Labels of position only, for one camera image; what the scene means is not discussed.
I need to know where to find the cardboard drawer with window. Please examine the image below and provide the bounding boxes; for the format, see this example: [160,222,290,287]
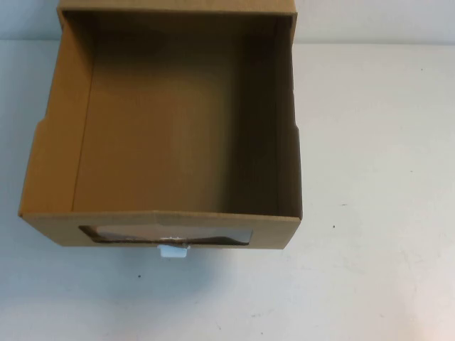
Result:
[16,9,306,251]

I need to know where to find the cardboard shoe box shell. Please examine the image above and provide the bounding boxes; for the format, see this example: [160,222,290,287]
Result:
[58,0,298,16]

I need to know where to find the white plastic drawer handle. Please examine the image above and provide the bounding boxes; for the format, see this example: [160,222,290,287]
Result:
[159,244,188,259]

